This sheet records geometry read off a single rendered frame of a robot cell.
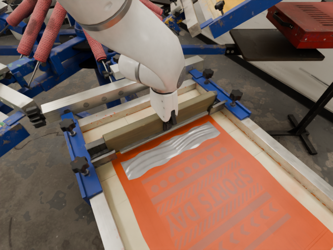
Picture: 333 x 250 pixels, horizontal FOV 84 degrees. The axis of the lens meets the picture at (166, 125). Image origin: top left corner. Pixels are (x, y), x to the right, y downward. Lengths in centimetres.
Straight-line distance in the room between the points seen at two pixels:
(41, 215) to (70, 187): 26
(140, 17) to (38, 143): 201
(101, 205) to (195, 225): 25
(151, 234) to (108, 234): 10
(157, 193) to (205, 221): 15
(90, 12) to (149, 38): 8
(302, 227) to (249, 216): 13
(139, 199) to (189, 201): 14
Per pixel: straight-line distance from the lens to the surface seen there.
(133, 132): 57
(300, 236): 63
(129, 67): 40
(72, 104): 74
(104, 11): 26
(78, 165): 53
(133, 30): 29
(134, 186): 58
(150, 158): 61
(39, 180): 195
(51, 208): 178
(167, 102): 50
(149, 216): 55
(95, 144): 60
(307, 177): 68
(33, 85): 114
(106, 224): 53
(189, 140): 66
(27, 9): 132
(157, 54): 30
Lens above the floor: 148
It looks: 49 degrees down
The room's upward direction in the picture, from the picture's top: straight up
